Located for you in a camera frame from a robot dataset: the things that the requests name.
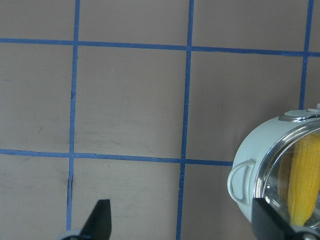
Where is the pale green cooking pot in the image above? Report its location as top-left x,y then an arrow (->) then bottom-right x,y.
227,108 -> 320,231

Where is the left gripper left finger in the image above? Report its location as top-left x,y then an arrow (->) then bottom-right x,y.
56,199 -> 112,240

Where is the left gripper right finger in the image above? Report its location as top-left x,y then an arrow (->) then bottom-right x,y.
251,198 -> 320,240

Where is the yellow corn cob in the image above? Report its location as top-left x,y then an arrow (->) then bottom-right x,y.
287,133 -> 320,226

